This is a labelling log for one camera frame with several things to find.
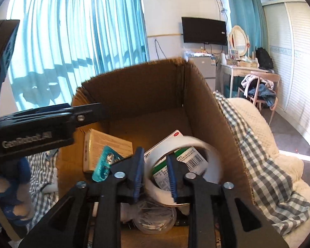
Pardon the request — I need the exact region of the black wall cable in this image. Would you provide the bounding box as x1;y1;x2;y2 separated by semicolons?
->
154;39;168;60

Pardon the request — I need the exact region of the small brown cardboard box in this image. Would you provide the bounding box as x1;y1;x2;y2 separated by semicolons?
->
83;128;133;173

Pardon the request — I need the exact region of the green white medicine box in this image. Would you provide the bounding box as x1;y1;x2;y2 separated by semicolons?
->
143;130;210;197

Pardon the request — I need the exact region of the cream desktop organiser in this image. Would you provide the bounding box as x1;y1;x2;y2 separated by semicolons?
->
226;57;259;68

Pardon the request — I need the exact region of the black wall television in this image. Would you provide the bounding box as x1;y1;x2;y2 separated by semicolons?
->
181;17;228;46

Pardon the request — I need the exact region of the person's left hand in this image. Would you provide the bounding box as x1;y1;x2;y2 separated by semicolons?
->
0;157;35;221

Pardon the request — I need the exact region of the black backpack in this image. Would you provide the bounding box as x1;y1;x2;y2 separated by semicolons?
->
255;47;274;70

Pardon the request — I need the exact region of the grey mini fridge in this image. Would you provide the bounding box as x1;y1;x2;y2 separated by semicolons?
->
188;55;218;91

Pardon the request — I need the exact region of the teal window curtain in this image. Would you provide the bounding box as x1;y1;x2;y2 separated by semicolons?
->
90;0;148;75
8;0;97;111
222;0;264;55

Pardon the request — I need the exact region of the white tape roll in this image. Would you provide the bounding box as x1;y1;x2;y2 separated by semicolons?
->
144;135;224;207

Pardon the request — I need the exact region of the oval cream vanity mirror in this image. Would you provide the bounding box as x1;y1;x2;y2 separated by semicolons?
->
229;25;249;57

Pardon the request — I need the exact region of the white waffle blanket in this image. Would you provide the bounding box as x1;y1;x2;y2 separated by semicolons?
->
227;97;310;235

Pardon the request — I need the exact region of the large cardboard box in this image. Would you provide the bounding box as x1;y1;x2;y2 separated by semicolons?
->
57;57;256;248

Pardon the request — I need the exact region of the clear cotton swab jar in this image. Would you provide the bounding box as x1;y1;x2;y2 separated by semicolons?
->
133;199;177;235

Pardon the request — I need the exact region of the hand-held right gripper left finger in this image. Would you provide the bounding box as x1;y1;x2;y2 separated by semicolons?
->
18;147;145;248

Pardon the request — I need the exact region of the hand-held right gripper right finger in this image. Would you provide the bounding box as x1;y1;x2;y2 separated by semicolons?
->
166;154;290;248

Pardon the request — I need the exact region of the white slatted wardrobe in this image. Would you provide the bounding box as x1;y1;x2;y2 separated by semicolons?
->
262;0;310;145

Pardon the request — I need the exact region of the teal blister pack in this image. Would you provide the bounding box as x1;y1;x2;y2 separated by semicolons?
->
92;145;126;182

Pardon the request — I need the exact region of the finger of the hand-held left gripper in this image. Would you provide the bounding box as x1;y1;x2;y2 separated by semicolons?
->
0;103;110;130
0;19;20;122

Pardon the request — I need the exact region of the clothes heap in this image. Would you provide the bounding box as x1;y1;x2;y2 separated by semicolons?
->
241;74;278;109

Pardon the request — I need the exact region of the wooden chair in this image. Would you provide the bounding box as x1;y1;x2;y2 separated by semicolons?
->
238;71;281;127

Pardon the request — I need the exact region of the cream dressing table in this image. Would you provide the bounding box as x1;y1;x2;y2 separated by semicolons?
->
220;62;275;99

